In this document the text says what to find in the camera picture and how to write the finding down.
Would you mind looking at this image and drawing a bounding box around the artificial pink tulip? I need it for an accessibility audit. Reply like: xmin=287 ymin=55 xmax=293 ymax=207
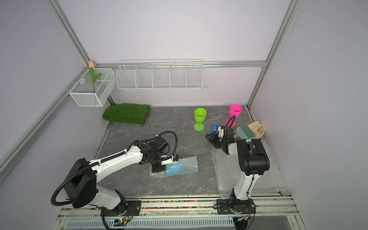
xmin=88 ymin=60 xmax=102 ymax=93

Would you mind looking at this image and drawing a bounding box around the bubble wrap sheet stack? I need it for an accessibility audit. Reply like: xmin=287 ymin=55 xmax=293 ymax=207
xmin=211 ymin=140 xmax=287 ymax=198

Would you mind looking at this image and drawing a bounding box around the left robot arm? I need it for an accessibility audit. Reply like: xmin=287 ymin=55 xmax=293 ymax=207
xmin=50 ymin=131 xmax=179 ymax=216

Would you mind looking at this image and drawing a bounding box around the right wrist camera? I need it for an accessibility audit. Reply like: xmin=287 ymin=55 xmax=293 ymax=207
xmin=216 ymin=126 xmax=226 ymax=138

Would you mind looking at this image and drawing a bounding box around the green plastic wine glass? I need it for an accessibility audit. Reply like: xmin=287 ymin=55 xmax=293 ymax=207
xmin=194 ymin=108 xmax=207 ymax=131

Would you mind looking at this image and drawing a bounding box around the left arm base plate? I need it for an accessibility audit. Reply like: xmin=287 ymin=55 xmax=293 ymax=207
xmin=101 ymin=200 xmax=142 ymax=217

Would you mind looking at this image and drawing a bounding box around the blue tape dispenser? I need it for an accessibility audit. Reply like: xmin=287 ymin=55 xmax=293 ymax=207
xmin=209 ymin=124 xmax=221 ymax=135

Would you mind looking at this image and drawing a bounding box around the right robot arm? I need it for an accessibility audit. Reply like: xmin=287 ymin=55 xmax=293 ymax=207
xmin=206 ymin=116 xmax=270 ymax=203

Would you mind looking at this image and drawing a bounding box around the green artificial grass mat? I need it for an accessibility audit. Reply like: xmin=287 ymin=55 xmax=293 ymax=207
xmin=102 ymin=103 xmax=150 ymax=125

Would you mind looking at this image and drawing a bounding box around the pink plastic wine glass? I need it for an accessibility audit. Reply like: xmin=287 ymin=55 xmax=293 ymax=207
xmin=227 ymin=104 xmax=243 ymax=127

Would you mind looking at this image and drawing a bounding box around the green dustpan brush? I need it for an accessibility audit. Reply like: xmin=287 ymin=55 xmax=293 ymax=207
xmin=234 ymin=125 xmax=256 ymax=140

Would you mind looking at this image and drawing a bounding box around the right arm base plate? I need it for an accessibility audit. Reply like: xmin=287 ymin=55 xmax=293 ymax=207
xmin=214 ymin=199 xmax=256 ymax=215

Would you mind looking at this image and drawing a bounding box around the white mesh basket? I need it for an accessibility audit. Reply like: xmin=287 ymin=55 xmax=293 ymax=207
xmin=69 ymin=68 xmax=117 ymax=107

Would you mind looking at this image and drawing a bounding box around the blue plastic wine glass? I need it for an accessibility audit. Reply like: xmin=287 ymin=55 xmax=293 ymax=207
xmin=166 ymin=163 xmax=186 ymax=177

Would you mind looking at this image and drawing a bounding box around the white wire shelf rack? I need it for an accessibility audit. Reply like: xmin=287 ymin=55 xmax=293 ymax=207
xmin=117 ymin=59 xmax=204 ymax=91

